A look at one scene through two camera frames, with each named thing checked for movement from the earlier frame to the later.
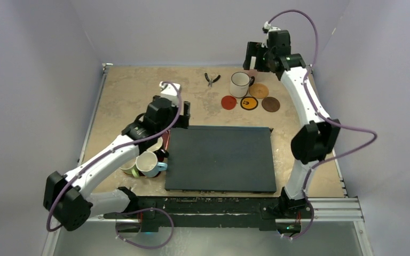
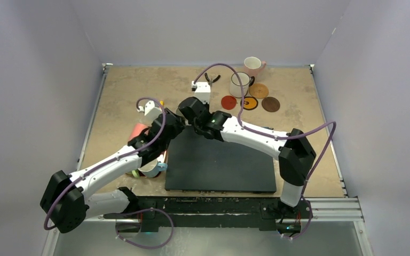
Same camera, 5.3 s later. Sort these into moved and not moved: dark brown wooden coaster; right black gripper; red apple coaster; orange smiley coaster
Moved: right black gripper
Not moved: dark brown wooden coaster; red apple coaster; orange smiley coaster
